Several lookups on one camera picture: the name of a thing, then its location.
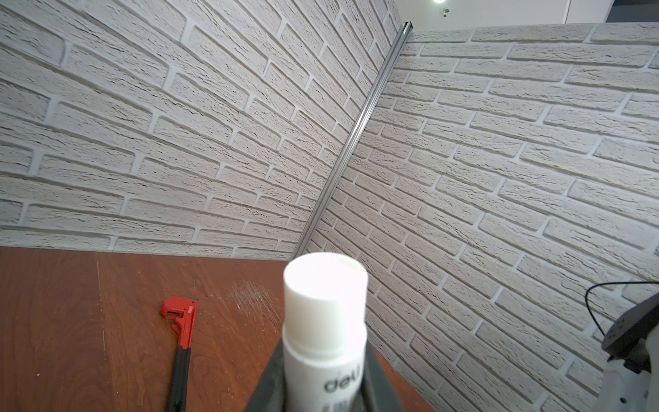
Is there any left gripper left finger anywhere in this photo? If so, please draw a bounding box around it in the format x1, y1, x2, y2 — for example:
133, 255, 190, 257
244, 342, 286, 412

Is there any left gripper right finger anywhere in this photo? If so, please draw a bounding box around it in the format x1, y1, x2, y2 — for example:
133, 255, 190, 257
360, 343, 403, 412

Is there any white glue stick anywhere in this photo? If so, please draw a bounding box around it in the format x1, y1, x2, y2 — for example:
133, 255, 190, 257
281, 252, 369, 411

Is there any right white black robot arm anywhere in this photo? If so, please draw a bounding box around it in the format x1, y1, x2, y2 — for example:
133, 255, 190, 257
593, 295, 658, 411

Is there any red black pipe wrench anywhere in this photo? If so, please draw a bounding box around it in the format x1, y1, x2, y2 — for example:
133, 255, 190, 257
161, 297, 198, 412

